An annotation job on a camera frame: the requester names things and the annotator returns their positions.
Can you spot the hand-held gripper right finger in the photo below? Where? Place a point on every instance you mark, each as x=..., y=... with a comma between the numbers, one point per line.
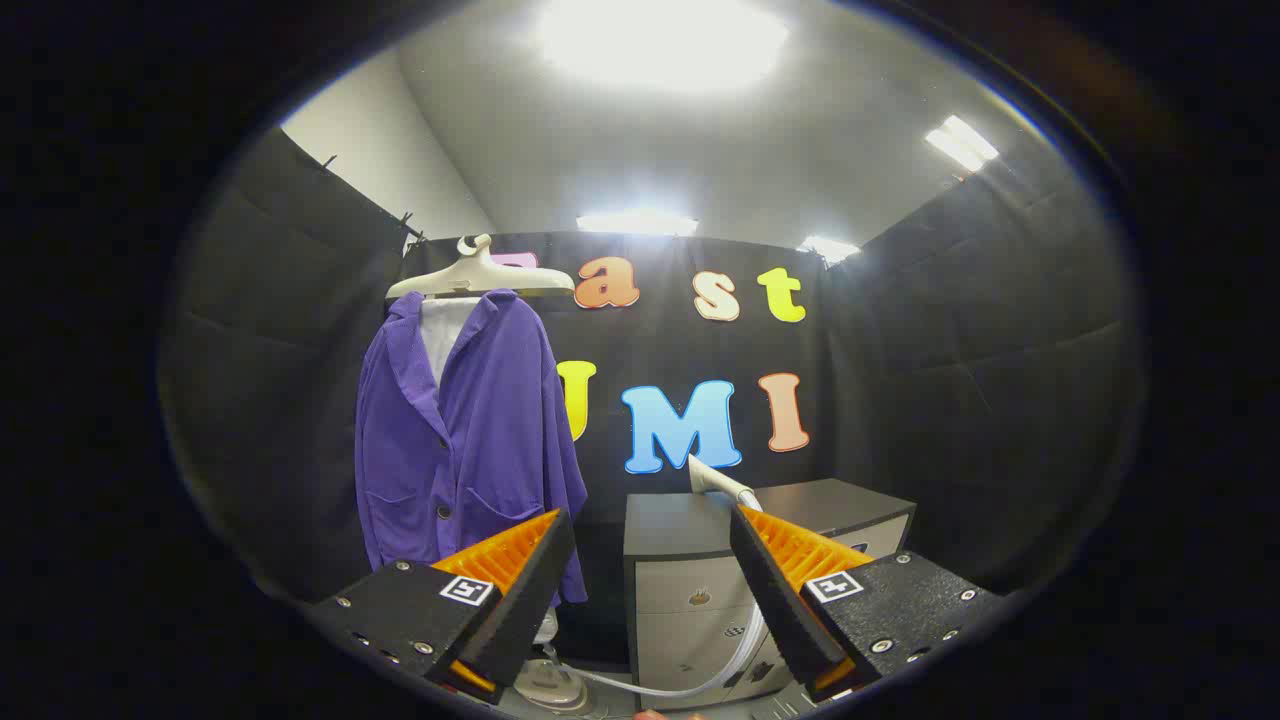
x=775, y=590

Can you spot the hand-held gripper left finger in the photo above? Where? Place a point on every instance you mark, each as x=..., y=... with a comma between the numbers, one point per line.
x=530, y=590

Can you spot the white garment steamer head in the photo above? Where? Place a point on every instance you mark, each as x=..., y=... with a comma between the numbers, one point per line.
x=715, y=478

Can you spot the white shirt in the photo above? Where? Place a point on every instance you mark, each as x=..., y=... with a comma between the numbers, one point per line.
x=440, y=335

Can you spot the white garment steamer base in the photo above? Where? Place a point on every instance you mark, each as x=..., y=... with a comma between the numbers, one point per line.
x=550, y=686

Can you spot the white plastic clothes hanger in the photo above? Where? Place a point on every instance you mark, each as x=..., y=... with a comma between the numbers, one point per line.
x=480, y=272

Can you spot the grey cabinet with dark top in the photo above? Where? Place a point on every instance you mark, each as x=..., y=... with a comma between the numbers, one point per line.
x=690, y=590

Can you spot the ceiling light panel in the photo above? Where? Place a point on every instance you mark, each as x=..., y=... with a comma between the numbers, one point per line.
x=636, y=222
x=830, y=249
x=962, y=142

